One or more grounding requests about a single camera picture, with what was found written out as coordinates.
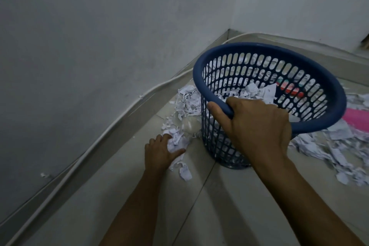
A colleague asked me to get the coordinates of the person's left hand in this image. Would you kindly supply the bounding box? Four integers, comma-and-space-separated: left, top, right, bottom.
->
144, 134, 186, 176

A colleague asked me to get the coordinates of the person's right hand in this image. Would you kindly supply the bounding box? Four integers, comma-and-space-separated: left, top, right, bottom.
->
207, 96, 293, 168

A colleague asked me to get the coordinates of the handful of white paper scraps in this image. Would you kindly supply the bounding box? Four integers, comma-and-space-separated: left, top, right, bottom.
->
167, 133, 189, 154

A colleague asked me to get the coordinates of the blue plastic waste basket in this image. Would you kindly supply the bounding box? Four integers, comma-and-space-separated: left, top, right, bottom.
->
193, 42, 347, 169

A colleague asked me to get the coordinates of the person's right forearm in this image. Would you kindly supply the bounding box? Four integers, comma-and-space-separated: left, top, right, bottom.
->
250, 151, 369, 246

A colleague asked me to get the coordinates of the person's left forearm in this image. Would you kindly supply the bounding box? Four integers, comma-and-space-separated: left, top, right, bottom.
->
99, 168, 170, 246

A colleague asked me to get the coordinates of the pile of torn white paper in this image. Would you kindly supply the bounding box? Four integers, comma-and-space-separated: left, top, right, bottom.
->
288, 83, 369, 187
161, 85, 204, 181

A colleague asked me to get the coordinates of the torn paper inside basket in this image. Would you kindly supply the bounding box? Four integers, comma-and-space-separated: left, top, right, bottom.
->
215, 81, 278, 106

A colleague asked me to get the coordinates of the red wrapper inside basket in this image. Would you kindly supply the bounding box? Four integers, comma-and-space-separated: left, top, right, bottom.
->
277, 80, 305, 99

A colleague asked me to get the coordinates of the pink plastic item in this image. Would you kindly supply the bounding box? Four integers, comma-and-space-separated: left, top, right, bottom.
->
342, 107, 369, 134

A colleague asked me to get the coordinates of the white cable along wall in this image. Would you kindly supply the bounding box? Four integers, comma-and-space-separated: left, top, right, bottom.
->
6, 32, 260, 246

